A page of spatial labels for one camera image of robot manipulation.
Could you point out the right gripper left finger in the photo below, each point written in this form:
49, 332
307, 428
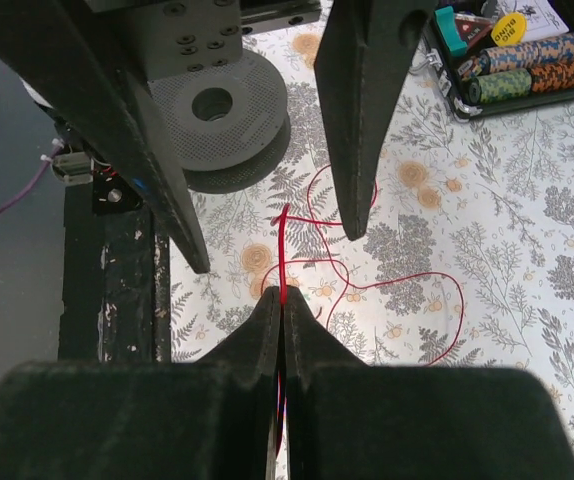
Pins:
215, 418

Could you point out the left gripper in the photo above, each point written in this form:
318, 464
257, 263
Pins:
65, 53

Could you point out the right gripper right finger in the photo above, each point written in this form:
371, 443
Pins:
349, 420

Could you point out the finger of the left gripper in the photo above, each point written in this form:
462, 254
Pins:
362, 62

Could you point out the black cable spool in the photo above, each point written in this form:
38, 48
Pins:
229, 125

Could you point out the black poker chip case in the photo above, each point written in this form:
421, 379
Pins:
499, 57

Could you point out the black front base bar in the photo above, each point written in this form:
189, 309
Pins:
116, 278

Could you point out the floral table mat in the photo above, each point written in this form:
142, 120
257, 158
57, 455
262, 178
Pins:
469, 254

